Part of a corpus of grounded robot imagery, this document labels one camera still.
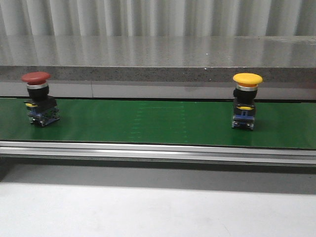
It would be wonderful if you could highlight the yellow mushroom push button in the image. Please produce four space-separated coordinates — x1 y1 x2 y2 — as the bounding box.
232 73 263 130

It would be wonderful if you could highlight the red mushroom push button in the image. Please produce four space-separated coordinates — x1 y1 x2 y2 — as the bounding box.
21 71 60 127

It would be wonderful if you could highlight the green conveyor belt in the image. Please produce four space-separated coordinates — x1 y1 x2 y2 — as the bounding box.
0 98 316 149

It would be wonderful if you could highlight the grey speckled stone counter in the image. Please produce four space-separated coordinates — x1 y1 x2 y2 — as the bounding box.
0 36 316 100

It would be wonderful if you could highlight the white pleated curtain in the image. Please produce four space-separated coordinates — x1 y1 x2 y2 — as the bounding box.
0 0 316 37

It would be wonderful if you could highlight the aluminium conveyor frame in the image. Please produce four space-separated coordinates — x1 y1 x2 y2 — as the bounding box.
0 141 316 167

